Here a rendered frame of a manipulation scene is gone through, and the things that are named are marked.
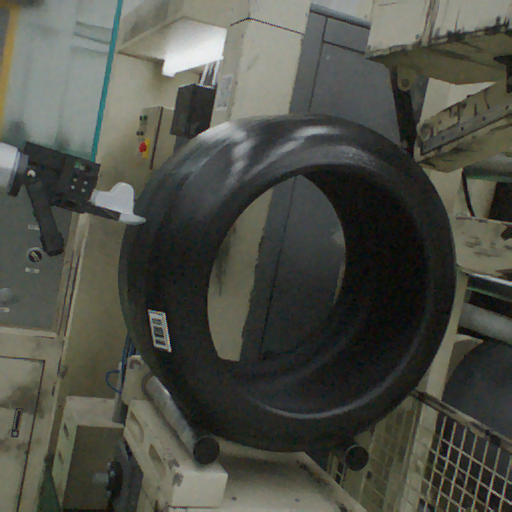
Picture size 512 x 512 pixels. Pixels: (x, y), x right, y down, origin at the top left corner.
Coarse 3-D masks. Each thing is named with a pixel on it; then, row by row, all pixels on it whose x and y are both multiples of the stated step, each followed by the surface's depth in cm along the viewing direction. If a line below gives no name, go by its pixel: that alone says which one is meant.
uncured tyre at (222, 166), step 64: (256, 128) 116; (320, 128) 117; (192, 192) 112; (256, 192) 112; (384, 192) 144; (128, 256) 123; (192, 256) 110; (384, 256) 151; (448, 256) 127; (128, 320) 127; (192, 320) 112; (384, 320) 150; (448, 320) 131; (192, 384) 115; (256, 384) 148; (320, 384) 149; (384, 384) 126; (256, 448) 124; (320, 448) 128
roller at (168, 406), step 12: (156, 384) 144; (156, 396) 141; (168, 396) 137; (168, 408) 133; (180, 408) 131; (168, 420) 133; (180, 420) 127; (192, 420) 125; (180, 432) 125; (192, 432) 121; (204, 432) 120; (192, 444) 119; (204, 444) 118; (216, 444) 119; (204, 456) 118; (216, 456) 119
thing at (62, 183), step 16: (32, 144) 110; (32, 160) 110; (48, 160) 111; (64, 160) 111; (80, 160) 115; (16, 176) 108; (32, 176) 111; (48, 176) 112; (64, 176) 110; (80, 176) 112; (96, 176) 112; (16, 192) 109; (48, 192) 112; (64, 192) 111; (80, 192) 113; (64, 208) 111
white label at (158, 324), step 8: (152, 312) 112; (152, 320) 112; (160, 320) 111; (152, 328) 113; (160, 328) 111; (152, 336) 114; (160, 336) 112; (168, 336) 111; (160, 344) 112; (168, 344) 111
